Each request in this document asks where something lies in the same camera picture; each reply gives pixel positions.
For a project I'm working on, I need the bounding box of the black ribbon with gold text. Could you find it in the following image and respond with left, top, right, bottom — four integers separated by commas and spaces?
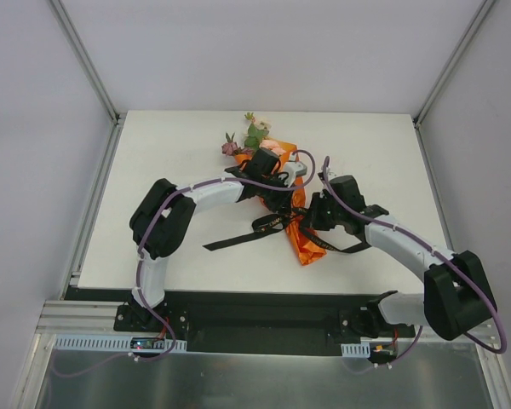
203, 208, 370, 254

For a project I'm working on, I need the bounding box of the orange wrapping paper sheet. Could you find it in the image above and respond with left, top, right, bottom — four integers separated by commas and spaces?
233, 138, 328, 268

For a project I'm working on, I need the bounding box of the mauve fake rose stem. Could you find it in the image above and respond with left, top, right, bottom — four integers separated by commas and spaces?
221, 132, 254, 157

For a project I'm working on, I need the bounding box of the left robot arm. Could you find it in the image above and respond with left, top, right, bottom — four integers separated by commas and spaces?
129, 148, 307, 331

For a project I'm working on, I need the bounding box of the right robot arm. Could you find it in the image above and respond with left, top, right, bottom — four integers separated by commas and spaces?
301, 175, 497, 341

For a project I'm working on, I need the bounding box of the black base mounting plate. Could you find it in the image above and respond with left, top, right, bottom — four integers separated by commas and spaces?
113, 291, 415, 356

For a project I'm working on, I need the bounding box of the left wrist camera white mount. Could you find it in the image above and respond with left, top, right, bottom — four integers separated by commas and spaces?
282, 161, 307, 187

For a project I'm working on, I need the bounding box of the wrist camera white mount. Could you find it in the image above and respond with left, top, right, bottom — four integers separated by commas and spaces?
319, 169, 337, 182
282, 161, 307, 187

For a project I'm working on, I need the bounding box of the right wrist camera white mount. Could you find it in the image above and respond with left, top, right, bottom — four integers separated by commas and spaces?
319, 169, 337, 182

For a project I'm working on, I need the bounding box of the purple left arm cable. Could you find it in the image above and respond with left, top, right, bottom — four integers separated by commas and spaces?
135, 148, 317, 354

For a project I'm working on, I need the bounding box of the right white slotted cable duct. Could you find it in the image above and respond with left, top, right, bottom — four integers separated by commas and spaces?
340, 342, 395, 359

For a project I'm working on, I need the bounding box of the white slotted cable duct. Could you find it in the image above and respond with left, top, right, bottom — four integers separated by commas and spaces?
55, 334, 187, 354
340, 342, 395, 359

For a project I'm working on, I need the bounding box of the left white slotted cable duct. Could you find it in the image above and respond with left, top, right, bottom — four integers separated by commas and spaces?
55, 334, 187, 354

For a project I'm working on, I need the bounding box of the left aluminium frame post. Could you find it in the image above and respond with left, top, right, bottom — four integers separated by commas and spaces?
46, 0, 121, 125

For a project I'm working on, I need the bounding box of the aluminium frame post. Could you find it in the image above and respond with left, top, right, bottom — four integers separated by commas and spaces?
46, 0, 121, 125
413, 0, 499, 130

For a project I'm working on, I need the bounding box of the right aluminium frame post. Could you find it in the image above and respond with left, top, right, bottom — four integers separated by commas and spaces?
413, 0, 499, 130

